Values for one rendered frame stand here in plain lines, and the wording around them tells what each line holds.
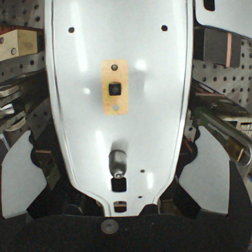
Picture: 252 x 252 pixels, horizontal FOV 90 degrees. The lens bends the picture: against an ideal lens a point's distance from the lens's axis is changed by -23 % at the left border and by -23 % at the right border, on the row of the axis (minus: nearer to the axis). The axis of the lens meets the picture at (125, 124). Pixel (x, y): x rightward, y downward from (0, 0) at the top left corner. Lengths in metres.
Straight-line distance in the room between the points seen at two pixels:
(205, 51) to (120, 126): 0.19
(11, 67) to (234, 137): 0.68
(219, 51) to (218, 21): 0.06
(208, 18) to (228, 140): 0.18
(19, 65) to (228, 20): 0.62
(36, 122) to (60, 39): 0.47
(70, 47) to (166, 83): 0.15
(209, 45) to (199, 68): 0.32
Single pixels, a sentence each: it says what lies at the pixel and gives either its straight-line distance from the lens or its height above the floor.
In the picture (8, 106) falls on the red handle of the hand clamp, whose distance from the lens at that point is 0.22.
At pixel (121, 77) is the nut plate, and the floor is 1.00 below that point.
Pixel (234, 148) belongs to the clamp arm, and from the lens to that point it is 0.23.
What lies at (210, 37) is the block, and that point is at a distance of 0.30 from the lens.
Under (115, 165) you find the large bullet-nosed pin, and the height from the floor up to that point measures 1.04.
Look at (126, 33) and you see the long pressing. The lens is 0.23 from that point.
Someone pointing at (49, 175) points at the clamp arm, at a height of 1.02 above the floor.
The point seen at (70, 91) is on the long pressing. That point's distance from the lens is 0.25.
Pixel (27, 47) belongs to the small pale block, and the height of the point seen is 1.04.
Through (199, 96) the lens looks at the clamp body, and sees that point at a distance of 0.34.
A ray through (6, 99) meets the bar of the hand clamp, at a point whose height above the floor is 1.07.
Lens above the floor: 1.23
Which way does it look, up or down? 63 degrees down
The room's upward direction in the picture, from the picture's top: 174 degrees clockwise
